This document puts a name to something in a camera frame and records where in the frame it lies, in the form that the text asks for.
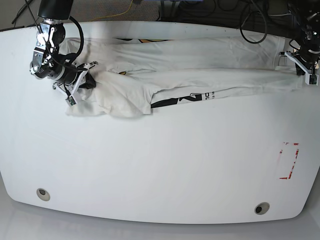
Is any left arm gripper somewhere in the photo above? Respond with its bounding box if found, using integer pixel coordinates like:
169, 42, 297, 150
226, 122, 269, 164
288, 14, 320, 76

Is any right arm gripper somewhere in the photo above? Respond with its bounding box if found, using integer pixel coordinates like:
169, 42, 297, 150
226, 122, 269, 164
29, 18, 98, 99

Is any white printed t-shirt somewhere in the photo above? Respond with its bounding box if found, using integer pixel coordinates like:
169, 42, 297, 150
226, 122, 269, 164
66, 36, 303, 118

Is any black silver robot arm right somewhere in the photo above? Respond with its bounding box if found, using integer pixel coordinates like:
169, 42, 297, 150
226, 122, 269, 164
31, 0, 303, 98

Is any red tape rectangle marking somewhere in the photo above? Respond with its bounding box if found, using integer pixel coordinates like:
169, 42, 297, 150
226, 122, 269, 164
276, 142, 300, 180

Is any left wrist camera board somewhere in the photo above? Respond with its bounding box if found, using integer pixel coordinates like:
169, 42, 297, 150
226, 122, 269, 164
304, 73, 319, 86

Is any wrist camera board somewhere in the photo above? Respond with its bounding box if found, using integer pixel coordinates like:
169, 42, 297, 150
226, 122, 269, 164
304, 73, 319, 86
65, 95, 77, 107

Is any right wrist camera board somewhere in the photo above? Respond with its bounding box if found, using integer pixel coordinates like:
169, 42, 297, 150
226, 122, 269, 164
65, 95, 77, 107

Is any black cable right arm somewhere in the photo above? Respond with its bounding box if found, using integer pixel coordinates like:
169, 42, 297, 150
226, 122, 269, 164
24, 0, 85, 68

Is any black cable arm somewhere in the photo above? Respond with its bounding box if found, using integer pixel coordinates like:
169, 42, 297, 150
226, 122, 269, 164
24, 0, 85, 68
239, 0, 301, 51

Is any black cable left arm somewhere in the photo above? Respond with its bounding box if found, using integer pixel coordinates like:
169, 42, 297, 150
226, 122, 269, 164
239, 0, 301, 51

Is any yellow floor cable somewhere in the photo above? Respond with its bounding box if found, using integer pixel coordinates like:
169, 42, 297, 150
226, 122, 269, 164
92, 0, 133, 23

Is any left table cable grommet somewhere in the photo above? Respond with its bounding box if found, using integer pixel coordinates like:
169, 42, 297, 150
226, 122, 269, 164
36, 188, 51, 202

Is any table cable grommet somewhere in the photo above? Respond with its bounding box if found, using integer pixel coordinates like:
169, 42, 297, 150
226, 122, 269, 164
254, 202, 270, 215
36, 188, 51, 202

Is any right table cable grommet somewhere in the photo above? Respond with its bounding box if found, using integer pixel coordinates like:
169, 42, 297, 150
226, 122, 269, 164
254, 202, 270, 215

